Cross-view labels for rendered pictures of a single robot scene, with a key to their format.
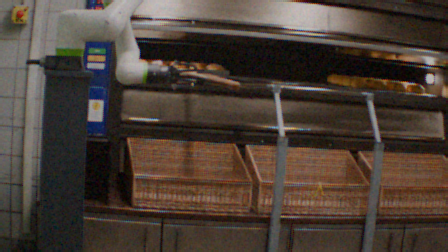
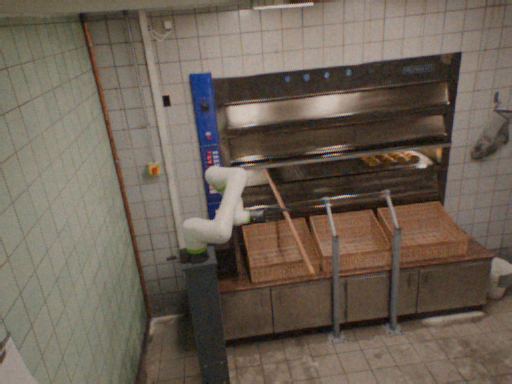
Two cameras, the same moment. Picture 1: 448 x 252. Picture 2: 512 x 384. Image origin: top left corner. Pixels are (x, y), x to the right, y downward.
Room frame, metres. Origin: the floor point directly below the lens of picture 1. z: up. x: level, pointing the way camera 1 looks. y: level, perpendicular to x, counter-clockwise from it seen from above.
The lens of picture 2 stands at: (1.54, 0.10, 2.55)
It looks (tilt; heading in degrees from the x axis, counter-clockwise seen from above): 23 degrees down; 4
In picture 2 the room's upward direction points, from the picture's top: 5 degrees counter-clockwise
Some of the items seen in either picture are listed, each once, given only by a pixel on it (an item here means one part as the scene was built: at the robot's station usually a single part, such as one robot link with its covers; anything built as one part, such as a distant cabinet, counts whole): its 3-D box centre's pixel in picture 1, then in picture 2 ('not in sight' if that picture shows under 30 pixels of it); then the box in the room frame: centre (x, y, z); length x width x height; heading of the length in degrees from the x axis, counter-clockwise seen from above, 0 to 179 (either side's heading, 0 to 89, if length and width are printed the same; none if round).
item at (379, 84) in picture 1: (375, 83); (383, 151); (5.49, -0.87, 1.21); 0.61 x 0.48 x 0.06; 9
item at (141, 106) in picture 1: (297, 114); (337, 194); (4.96, -0.37, 1.02); 1.79 x 0.11 x 0.19; 99
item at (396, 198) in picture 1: (413, 183); (419, 230); (4.79, -1.02, 0.72); 0.56 x 0.49 x 0.28; 99
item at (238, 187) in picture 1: (185, 174); (279, 248); (4.60, 0.16, 0.72); 0.56 x 0.49 x 0.28; 100
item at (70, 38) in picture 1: (74, 32); (196, 234); (3.73, 0.63, 1.36); 0.16 x 0.13 x 0.19; 73
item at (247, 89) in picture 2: not in sight; (337, 79); (4.98, -0.36, 1.99); 1.80 x 0.08 x 0.21; 99
